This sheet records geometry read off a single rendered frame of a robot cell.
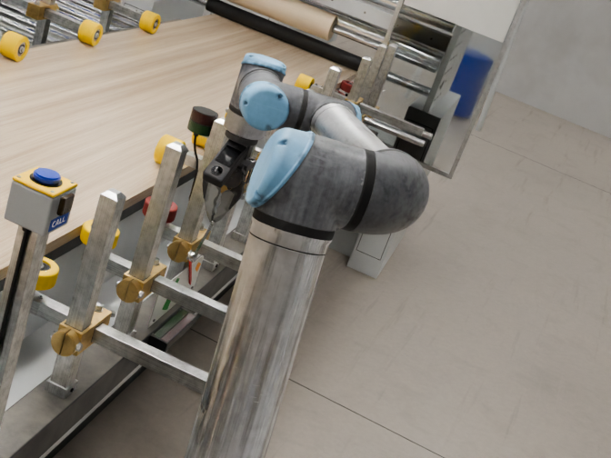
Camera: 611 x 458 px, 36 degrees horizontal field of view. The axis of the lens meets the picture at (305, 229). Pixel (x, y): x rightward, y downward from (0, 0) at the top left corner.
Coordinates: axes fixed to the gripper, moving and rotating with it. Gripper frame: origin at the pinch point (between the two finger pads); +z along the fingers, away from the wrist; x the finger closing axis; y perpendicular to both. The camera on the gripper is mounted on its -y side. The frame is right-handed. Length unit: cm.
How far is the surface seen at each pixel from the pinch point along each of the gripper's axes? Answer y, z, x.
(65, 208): -64, -21, 3
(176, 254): 7.5, 15.6, 7.6
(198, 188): 10.5, -0.7, 8.2
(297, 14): 242, -2, 59
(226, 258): 14.5, 14.6, -2.2
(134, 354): -35.6, 16.1, -3.6
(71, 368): -39.8, 22.0, 6.0
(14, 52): 67, 7, 94
